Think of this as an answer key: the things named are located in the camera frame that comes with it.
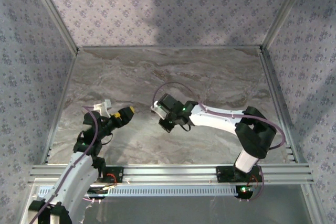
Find grey metal base panel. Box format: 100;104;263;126
70;197;313;224

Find circuit board with lit LEDs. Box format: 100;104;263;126
234;185;255;200

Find aluminium table side rail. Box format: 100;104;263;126
40;50;79;166
258;47;309;166

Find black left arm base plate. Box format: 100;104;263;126
97;166;124;184

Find thin aluminium table edge rail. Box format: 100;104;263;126
78;46;263;50

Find white slotted cable duct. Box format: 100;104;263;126
38;185;238;198

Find black controller board with wires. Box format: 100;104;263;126
86;185;109;200

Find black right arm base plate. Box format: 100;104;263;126
215;165;265;184

